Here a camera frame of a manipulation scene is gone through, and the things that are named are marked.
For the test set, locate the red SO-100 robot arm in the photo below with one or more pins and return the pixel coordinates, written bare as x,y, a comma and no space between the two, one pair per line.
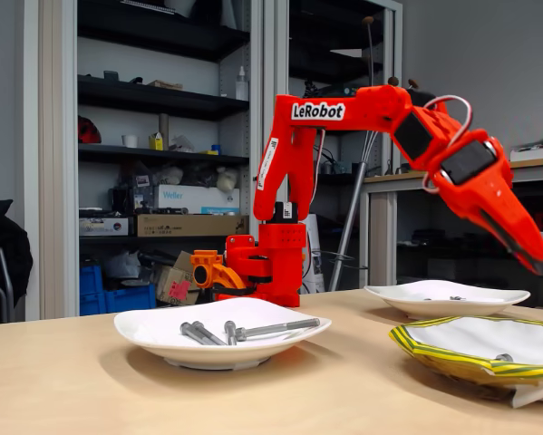
325,111

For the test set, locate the grey sideboard wooden top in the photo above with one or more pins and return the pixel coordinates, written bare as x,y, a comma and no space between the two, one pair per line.
382,240

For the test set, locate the white square ceramic plate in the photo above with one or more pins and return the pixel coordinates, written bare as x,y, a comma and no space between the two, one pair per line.
198,358
402,303

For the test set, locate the yellow green striped plate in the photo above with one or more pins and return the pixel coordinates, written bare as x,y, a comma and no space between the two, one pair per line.
434,355

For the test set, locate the metal coat stand brown knobs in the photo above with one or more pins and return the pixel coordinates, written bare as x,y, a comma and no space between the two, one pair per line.
343,240

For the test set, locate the black flexible tripod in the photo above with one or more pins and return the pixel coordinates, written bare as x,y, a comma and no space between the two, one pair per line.
309,88

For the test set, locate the grey metal shelf cabinet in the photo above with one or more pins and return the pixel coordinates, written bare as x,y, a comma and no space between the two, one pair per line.
53,181
275,45

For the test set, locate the white plastic bottle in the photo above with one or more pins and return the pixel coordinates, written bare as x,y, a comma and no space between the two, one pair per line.
241,86

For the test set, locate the white plush toy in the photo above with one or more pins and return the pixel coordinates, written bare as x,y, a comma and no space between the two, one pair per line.
227,179

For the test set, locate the small blue container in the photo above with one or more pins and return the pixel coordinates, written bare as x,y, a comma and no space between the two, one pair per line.
216,149

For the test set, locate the orange 3D printed part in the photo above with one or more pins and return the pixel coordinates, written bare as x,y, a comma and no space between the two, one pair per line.
216,267

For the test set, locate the white Weller box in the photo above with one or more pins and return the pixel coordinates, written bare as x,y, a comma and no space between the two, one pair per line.
198,197

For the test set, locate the long brown cardboard box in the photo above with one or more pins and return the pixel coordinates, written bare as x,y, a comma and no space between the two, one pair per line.
185,225

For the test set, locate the cardboard tube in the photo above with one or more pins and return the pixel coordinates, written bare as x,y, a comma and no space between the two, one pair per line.
163,124

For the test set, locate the small yellow carton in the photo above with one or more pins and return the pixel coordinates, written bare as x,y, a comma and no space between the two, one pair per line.
156,142

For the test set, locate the small wooden piece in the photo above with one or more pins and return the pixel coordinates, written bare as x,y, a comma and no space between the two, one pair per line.
164,85

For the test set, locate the cardboard box pink sticker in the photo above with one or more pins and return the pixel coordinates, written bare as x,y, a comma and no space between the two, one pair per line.
171,276

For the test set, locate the white cup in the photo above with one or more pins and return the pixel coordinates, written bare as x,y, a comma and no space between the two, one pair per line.
130,141

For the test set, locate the clear plastic bag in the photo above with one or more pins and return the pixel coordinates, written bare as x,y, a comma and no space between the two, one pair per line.
121,265

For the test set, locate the low blue plastic crate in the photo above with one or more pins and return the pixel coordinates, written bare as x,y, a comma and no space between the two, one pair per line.
130,299

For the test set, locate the dark green cup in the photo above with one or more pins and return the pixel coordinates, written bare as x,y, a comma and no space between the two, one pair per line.
110,75

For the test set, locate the flat white printed box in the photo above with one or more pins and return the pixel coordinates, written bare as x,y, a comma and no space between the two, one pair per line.
103,226

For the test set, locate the red black helmet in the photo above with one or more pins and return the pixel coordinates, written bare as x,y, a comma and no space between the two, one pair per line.
90,131

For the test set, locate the tall blue plastic crate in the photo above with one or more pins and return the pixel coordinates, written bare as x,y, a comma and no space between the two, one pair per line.
91,290

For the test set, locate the black jacket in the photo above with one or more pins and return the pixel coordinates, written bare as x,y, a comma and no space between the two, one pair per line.
3,244

